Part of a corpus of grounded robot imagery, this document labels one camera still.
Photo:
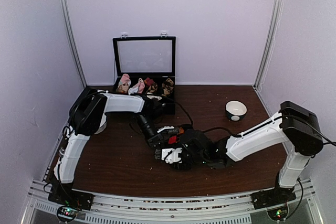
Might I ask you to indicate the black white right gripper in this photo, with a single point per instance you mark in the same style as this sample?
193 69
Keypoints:
175 164

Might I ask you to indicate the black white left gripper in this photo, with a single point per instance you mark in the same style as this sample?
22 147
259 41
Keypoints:
156 139

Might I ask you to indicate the beige brown argyle sock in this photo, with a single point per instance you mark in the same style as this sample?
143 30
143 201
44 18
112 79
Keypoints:
167 87

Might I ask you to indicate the red orange argyle sock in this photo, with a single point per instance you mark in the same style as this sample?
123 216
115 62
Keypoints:
176 138

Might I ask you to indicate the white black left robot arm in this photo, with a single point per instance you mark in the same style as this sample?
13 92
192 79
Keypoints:
87 117

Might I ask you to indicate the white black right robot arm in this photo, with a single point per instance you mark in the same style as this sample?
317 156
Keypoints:
292 123

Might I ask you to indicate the white sock in box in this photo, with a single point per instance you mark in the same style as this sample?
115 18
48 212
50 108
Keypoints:
154 98

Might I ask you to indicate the brown patterned rolled sock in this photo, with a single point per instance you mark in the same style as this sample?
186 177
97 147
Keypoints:
152 88

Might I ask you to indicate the white pink sock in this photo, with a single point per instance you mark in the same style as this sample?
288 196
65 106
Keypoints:
137 88

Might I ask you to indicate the white bowl dark outside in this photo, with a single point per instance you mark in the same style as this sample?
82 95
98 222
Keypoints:
235 110

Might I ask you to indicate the dark red rolled sock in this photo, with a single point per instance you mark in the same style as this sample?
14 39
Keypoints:
148 82

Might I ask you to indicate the white fluted bowl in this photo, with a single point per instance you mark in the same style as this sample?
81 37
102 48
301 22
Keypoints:
101 128

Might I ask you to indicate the pink rolled sock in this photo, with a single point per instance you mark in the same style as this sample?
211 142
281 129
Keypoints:
124 83

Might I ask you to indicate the black box with glass lid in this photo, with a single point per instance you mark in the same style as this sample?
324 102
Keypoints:
145 57

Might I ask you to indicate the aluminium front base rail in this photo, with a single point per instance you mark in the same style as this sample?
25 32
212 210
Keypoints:
229 208

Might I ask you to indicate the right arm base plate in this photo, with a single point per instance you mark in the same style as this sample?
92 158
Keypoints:
272 197

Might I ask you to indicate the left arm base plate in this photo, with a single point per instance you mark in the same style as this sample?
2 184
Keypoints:
63 194

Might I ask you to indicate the aluminium frame post left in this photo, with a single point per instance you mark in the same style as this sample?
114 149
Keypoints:
72 43

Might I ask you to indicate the aluminium frame post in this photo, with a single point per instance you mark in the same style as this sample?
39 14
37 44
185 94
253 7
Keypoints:
269 44
72 43

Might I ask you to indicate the aluminium frame post right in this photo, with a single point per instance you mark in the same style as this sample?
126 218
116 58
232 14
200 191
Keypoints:
269 44

